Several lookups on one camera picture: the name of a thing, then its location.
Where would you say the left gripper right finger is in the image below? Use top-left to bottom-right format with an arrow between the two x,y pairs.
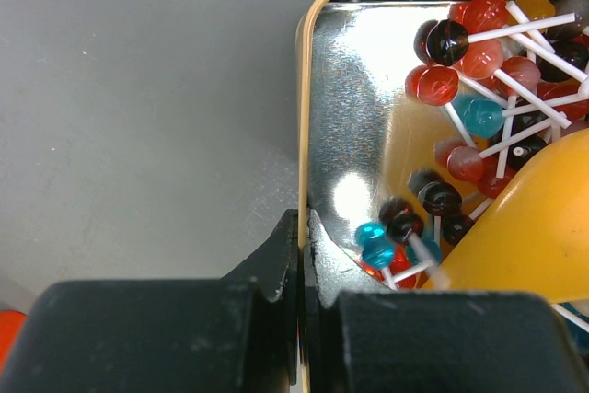
304,213 -> 588,392

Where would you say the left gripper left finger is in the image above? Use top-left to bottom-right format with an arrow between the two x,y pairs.
1,209 -> 298,392

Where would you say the yellow plastic scoop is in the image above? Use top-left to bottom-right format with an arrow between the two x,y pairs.
440,130 -> 588,303

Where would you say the tan candy box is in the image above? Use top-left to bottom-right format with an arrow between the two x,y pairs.
294,0 -> 589,393

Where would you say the orange candy tray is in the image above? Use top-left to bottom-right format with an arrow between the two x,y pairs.
0,310 -> 27,362

